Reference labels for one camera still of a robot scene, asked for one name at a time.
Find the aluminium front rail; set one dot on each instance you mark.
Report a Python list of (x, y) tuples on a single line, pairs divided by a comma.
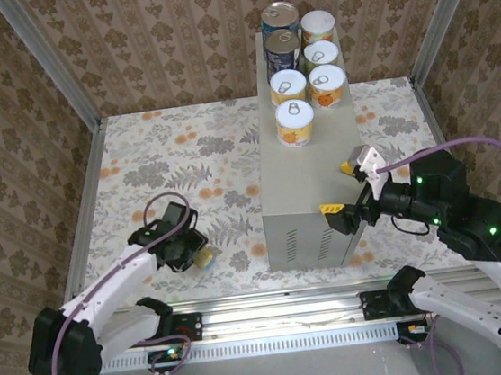
[(282, 310)]

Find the aluminium frame post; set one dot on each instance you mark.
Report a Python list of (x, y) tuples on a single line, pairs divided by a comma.
[(444, 16), (55, 69)]

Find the gold rectangular tin blue side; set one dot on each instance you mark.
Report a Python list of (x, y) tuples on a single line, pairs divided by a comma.
[(205, 259)]

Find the tall blue can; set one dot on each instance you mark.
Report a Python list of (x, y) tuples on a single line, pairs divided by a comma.
[(282, 50), (278, 12)]

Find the small circuit board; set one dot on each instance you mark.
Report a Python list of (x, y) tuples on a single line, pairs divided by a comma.
[(167, 354), (413, 329)]

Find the floral table covering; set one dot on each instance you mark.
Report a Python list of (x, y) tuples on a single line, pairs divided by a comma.
[(184, 159)]

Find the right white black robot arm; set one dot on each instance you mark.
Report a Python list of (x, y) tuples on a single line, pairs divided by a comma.
[(463, 303)]

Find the grey metal box counter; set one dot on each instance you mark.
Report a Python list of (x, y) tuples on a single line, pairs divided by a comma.
[(304, 181)]

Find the orange green can plastic lid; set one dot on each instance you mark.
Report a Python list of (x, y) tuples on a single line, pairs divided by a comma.
[(318, 23)]

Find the orange label can white lid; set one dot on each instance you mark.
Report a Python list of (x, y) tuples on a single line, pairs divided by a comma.
[(326, 81)]

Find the aluminium table side rail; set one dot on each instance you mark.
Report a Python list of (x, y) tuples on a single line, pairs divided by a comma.
[(427, 108), (86, 206)]

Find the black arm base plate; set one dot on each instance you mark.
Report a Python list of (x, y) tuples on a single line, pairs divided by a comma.
[(191, 325), (373, 307)]

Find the yellow label can white lid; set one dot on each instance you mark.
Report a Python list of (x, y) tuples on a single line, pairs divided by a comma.
[(294, 114), (287, 84)]

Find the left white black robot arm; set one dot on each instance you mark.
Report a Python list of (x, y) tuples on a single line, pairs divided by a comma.
[(107, 283)]

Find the green label can white lid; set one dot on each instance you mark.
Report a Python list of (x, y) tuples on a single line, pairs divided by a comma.
[(320, 55)]

